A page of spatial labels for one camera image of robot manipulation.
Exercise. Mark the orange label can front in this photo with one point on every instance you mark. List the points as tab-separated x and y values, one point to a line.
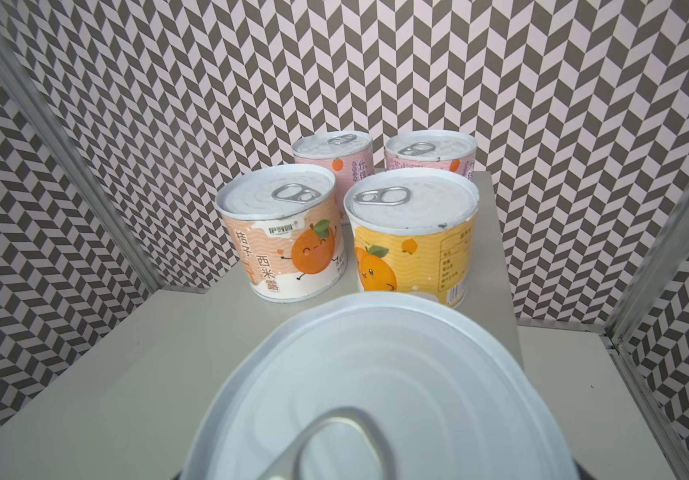
413	232

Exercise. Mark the pink label can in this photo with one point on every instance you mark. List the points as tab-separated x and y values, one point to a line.
440	149
348	154

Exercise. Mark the grey metal cabinet box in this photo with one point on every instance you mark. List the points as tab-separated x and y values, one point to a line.
130	407

